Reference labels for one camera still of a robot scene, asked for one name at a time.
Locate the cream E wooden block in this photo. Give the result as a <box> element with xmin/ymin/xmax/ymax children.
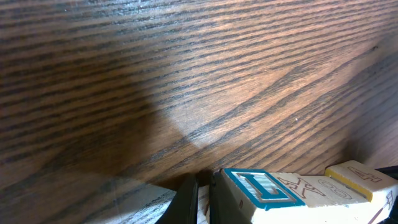
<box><xmin>206</xmin><ymin>168</ymin><xmax>307</xmax><ymax>223</ymax></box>

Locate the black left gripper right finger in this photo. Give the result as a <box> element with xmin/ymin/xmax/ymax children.
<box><xmin>209</xmin><ymin>172</ymin><xmax>251</xmax><ymax>224</ymax></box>

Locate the yellow crayon wooden block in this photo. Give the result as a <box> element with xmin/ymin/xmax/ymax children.
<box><xmin>325</xmin><ymin>160</ymin><xmax>397</xmax><ymax>223</ymax></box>

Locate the yellow G wooden block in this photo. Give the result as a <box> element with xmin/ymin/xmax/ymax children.
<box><xmin>272</xmin><ymin>172</ymin><xmax>370</xmax><ymax>223</ymax></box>

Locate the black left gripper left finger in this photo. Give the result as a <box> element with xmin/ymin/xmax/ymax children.
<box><xmin>156</xmin><ymin>174</ymin><xmax>198</xmax><ymax>224</ymax></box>

